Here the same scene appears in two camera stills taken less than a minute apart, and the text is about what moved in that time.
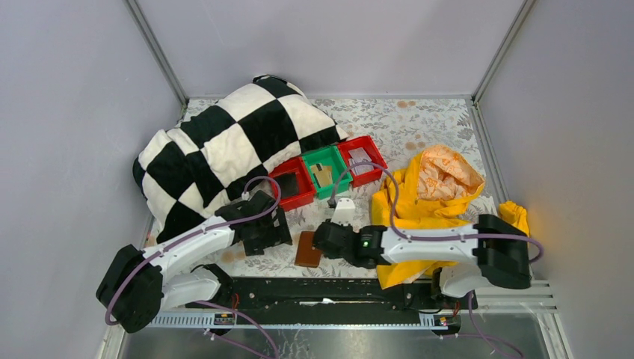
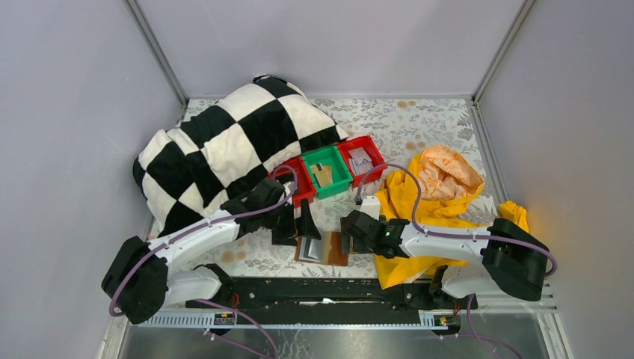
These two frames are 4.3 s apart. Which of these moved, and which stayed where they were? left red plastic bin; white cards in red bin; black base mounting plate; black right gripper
Moved: black right gripper
Stayed: white cards in red bin; black base mounting plate; left red plastic bin
